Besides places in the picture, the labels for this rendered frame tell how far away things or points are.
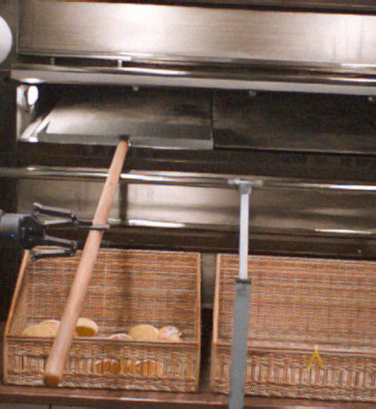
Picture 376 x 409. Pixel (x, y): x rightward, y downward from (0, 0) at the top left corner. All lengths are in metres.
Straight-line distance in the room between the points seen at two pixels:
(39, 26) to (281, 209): 0.94
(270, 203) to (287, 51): 0.48
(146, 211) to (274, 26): 0.69
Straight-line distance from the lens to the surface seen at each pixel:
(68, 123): 3.82
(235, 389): 3.11
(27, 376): 3.25
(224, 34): 3.47
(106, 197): 2.81
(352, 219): 3.60
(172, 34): 3.47
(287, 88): 3.35
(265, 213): 3.57
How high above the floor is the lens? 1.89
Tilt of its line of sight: 14 degrees down
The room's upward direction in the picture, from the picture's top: 3 degrees clockwise
